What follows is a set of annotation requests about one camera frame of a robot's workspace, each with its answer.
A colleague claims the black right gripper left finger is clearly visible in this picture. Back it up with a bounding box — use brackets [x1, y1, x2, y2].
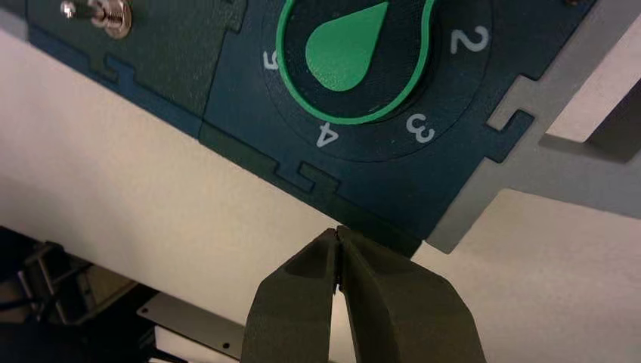
[240, 228, 342, 363]

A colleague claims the black metal bracket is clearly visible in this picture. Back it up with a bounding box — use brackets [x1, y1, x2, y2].
[16, 241, 137, 327]

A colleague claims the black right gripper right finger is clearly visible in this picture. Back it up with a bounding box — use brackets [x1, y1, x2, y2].
[336, 225, 487, 363]

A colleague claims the green teardrop rotary knob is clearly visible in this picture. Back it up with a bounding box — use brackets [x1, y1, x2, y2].
[275, 0, 437, 126]

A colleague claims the dark teal grey control box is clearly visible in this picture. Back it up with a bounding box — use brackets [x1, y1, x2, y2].
[0, 0, 641, 256]

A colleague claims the silver toggle switch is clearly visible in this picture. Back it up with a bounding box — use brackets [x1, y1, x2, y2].
[60, 0, 135, 41]

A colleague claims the silver metal plate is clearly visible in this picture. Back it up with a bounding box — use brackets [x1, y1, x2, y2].
[136, 292, 247, 361]

